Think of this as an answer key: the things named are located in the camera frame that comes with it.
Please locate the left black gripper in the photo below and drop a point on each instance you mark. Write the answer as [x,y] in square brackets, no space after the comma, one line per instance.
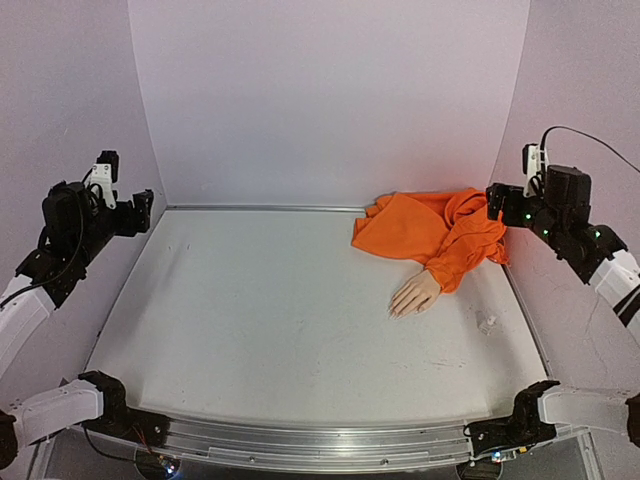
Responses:
[131,225]

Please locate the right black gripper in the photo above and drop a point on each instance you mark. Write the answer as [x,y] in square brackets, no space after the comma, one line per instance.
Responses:
[498,203]

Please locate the clear nail polish bottle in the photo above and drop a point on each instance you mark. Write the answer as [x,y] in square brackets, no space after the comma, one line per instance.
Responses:
[482,325]

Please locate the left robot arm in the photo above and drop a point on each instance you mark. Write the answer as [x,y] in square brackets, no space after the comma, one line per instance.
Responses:
[25,305]

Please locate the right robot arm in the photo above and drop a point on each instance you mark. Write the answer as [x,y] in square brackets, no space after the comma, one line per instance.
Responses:
[612,272]

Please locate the orange hoodie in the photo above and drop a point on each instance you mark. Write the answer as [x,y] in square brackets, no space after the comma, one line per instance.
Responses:
[449,234]

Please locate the mannequin hand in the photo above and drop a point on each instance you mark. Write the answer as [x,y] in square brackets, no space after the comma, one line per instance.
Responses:
[418,294]

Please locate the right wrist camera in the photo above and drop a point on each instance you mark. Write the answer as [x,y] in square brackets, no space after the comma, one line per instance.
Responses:
[534,167]

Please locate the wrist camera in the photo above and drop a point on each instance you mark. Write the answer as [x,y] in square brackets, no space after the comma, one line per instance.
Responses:
[103,177]
[534,167]

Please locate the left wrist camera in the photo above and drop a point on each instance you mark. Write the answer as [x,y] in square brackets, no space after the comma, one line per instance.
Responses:
[103,177]

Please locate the aluminium back rail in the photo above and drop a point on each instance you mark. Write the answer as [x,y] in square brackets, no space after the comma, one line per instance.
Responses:
[265,207]

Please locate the aluminium rail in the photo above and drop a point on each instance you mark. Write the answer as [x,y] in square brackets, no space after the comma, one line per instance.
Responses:
[265,207]
[196,447]

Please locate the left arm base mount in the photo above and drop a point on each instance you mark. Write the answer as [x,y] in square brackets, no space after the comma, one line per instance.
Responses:
[125,425]

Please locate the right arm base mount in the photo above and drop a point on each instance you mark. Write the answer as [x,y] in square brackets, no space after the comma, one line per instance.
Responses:
[522,428]

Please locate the aluminium front rail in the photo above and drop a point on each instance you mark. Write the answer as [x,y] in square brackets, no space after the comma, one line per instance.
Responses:
[196,447]

